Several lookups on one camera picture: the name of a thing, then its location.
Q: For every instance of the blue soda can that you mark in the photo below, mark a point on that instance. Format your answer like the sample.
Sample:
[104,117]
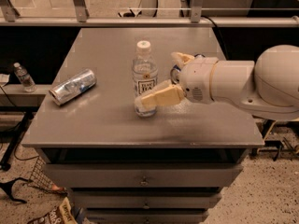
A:
[175,70]

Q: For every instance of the snack bag on floor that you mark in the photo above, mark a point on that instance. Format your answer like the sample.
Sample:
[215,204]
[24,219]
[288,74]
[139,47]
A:
[59,215]

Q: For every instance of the black stand on floor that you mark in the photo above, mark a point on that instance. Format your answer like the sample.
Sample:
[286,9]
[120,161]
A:
[16,137]

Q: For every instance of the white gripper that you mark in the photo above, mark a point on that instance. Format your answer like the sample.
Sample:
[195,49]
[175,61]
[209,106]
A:
[196,79]

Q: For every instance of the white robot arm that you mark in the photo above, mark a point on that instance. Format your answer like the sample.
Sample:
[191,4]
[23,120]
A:
[267,88]

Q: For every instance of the crushed silver can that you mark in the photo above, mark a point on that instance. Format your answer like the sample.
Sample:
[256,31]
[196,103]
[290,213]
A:
[73,87]

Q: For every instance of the middle grey drawer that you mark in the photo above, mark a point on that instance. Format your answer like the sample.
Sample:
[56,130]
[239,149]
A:
[146,199]

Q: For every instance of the small water bottle on ledge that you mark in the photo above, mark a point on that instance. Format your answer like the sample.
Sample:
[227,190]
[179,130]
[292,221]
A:
[24,77]

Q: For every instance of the clear bottle with blue label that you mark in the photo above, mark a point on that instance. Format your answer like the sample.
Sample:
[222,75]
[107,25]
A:
[144,68]

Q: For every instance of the top grey drawer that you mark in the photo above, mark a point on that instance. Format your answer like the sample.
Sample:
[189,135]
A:
[153,175]

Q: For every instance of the grey drawer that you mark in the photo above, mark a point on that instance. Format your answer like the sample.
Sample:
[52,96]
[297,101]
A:
[153,175]
[146,199]
[158,216]

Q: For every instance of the bottom grey drawer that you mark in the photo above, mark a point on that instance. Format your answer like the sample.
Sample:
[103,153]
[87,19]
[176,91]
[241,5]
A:
[158,216]

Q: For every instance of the metal railing frame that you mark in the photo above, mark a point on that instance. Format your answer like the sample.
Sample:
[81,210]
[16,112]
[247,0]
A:
[150,13]

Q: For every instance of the wire basket on floor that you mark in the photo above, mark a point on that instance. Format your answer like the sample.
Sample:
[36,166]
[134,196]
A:
[40,181]

